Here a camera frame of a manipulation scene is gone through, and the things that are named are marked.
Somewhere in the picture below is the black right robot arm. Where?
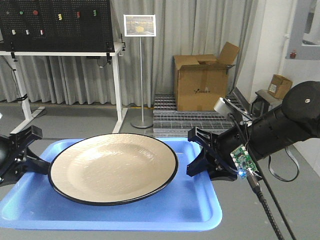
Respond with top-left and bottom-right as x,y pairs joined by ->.
186,81 -> 320,182

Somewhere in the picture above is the sign stand with picture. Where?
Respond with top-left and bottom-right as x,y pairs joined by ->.
123,14 -> 157,129

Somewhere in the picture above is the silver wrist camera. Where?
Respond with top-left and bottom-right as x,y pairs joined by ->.
214,97 -> 253,123

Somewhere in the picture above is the black pegboard panel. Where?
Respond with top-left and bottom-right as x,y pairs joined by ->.
0,0 -> 115,53

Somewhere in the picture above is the beige plate with black rim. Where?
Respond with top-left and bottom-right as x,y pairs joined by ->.
48,133 -> 179,206

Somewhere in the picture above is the large cardboard box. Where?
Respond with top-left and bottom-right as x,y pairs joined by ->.
173,42 -> 240,112

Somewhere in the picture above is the blue plastic tray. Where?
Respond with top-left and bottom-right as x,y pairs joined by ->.
0,137 -> 223,232

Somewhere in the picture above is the green circuit board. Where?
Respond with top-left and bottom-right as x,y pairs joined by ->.
230,144 -> 258,179

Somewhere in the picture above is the small cardboard box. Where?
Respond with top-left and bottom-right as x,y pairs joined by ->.
267,74 -> 293,100

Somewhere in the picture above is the metal grating platform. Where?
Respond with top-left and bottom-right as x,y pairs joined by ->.
153,94 -> 233,138

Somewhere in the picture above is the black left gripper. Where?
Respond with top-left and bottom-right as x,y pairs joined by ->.
0,125 -> 51,187

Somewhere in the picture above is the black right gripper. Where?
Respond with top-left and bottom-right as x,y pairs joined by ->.
186,125 -> 248,181

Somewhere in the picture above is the grey curtain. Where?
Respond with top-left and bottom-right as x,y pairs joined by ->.
0,0 -> 260,106

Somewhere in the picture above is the black braided cable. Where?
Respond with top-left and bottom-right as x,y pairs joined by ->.
246,172 -> 298,240

